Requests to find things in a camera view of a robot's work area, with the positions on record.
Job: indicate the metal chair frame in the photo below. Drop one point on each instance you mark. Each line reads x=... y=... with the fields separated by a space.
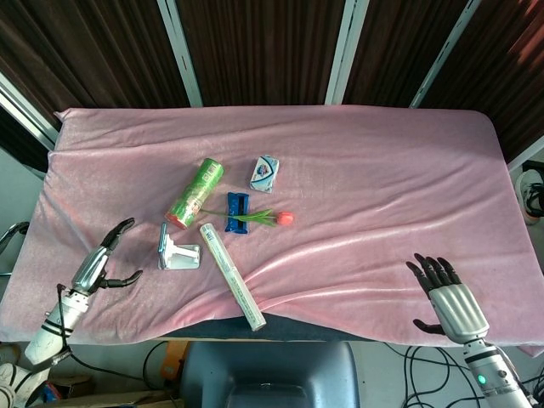
x=10 y=236

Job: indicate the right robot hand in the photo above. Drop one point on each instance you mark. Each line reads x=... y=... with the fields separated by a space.
x=457 y=306

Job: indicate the white sneaker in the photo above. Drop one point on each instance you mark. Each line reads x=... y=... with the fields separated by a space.
x=529 y=200

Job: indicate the dark brown curtain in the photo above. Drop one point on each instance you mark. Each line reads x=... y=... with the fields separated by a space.
x=263 y=47

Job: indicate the blue snack packet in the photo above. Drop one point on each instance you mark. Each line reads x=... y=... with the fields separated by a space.
x=237 y=212

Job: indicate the green cylindrical can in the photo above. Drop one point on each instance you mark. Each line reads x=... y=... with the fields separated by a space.
x=196 y=193

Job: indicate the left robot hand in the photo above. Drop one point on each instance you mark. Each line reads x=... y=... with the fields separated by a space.
x=100 y=263

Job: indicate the long white tube box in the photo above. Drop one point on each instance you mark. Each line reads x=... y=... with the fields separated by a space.
x=231 y=276

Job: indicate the artificial red tulip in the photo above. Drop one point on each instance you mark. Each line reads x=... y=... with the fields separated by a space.
x=255 y=217

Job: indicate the white phone stand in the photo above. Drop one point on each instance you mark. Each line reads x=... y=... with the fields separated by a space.
x=183 y=255

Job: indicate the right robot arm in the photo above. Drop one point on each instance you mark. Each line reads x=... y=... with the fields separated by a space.
x=495 y=374

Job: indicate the pink velvet tablecloth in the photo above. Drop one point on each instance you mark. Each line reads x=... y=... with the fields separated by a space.
x=340 y=170

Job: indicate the white blue tissue pack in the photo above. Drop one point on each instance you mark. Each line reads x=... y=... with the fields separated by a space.
x=265 y=174

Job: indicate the black smartphone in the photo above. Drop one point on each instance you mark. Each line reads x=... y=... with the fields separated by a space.
x=162 y=244

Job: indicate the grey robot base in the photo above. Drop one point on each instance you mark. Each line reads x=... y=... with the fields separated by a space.
x=270 y=378

